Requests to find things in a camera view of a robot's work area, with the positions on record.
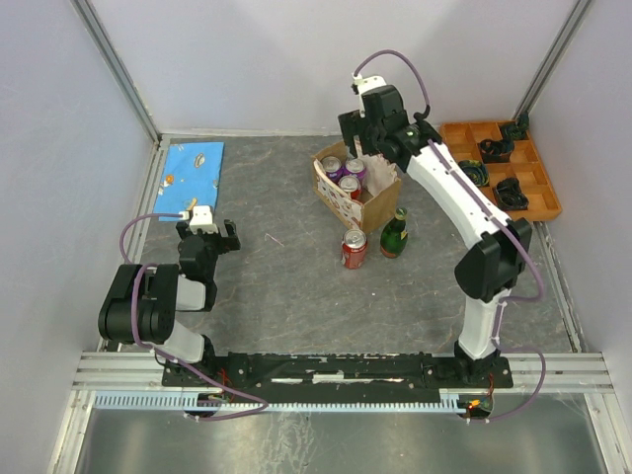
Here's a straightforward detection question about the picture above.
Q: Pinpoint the red cola can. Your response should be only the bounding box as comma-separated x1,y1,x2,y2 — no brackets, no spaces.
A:
338,175,362,200
342,229,368,270

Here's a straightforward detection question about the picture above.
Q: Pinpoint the green glass bottle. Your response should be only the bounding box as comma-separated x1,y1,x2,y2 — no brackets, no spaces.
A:
380,207,408,259

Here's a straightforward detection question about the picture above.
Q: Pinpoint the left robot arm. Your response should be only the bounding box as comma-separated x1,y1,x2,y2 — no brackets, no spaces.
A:
98,219,241,385

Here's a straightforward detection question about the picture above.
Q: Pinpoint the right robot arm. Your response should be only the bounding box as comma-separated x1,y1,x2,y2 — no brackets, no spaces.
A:
339,76,532,386

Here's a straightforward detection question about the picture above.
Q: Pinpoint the purple soda can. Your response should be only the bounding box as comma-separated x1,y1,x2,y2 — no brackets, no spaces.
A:
321,156,344,183
344,158,367,183

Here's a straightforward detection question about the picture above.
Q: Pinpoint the blue patterned cloth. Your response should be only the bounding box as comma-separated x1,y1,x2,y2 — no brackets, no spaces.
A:
153,141,224,222

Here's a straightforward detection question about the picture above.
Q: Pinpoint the rolled green blue sock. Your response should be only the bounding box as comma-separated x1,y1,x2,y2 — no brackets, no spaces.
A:
458,160,490,188

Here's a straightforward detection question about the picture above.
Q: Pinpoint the rolled dark sock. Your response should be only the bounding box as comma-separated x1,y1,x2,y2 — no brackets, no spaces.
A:
478,139,514,164

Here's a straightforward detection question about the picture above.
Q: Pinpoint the rolled sock in corner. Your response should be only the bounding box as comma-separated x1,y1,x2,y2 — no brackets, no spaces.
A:
499,112,530,141

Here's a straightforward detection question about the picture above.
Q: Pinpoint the orange divided tray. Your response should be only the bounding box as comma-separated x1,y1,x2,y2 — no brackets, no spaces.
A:
439,120,562,221

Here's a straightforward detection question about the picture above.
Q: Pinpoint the rolled black sock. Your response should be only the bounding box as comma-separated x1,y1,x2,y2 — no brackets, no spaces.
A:
494,177,529,211

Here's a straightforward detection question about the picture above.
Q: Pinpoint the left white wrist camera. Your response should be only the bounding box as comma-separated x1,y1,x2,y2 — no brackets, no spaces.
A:
180,205,219,234

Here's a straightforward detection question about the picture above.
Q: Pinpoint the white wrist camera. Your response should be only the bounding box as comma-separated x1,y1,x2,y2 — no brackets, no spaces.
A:
352,74,387,97
180,205,219,234

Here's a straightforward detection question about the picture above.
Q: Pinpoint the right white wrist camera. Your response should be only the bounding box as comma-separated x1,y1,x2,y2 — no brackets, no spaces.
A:
352,74,387,97

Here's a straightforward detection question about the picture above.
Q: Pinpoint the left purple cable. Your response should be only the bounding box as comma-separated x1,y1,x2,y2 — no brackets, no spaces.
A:
120,211,270,422

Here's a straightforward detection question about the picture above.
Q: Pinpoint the purple cable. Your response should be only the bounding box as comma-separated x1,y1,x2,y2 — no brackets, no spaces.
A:
120,211,270,422
351,48,547,425

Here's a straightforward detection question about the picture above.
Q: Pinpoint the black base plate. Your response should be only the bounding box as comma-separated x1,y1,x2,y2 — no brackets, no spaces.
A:
194,353,514,405

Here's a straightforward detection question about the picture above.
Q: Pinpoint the blue slotted cable duct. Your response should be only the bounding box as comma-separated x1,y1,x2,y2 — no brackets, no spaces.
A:
93,390,465,415

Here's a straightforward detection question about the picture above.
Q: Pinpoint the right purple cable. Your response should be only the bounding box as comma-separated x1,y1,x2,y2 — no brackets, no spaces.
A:
351,48,547,425

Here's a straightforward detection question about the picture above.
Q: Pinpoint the aluminium frame rail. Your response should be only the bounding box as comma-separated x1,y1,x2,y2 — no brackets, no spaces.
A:
72,352,614,394

